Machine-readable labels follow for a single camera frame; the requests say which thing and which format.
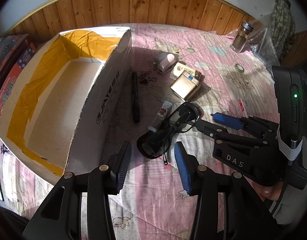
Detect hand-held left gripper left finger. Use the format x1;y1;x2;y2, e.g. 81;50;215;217
22;141;132;240

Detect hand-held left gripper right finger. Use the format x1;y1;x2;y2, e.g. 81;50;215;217
174;141;286;240

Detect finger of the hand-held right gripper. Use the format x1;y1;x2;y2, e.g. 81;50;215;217
211;112;280;138
195;118;266;148

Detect black glasses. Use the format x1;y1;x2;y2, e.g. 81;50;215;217
136;102;201;166

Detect gold tissue packet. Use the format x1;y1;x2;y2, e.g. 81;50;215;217
170;75;201;101

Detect black marker pen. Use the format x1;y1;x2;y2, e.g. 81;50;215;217
132;72;141;123

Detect white cardboard box yellow tape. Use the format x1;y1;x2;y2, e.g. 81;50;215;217
0;26;132;184

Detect person's right forearm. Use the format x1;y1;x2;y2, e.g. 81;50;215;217
267;187;307;227

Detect person's right hand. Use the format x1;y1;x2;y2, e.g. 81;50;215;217
252;180;284;202

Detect red and white label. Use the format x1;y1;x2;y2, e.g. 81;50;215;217
237;99;254;118

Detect pink printed blanket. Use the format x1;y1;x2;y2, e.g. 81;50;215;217
0;23;284;240

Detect white printed tube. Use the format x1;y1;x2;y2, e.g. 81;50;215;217
148;100;173;132

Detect white printed card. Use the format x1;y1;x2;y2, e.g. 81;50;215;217
171;62;191;78

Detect white stapler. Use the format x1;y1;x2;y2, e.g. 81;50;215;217
153;52;175;75

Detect clear bubble wrap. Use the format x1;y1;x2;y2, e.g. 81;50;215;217
225;21;281;65

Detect glass jar metal lid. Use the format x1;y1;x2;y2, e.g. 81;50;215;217
231;20;254;53

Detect black binder clip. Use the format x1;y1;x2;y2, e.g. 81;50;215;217
140;69;156;83

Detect camouflage cloth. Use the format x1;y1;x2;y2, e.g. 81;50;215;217
270;0;295;60

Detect orange colourful box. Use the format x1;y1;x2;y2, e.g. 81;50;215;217
0;42;37;120

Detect dark colourful box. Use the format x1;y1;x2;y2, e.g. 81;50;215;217
0;34;31;85

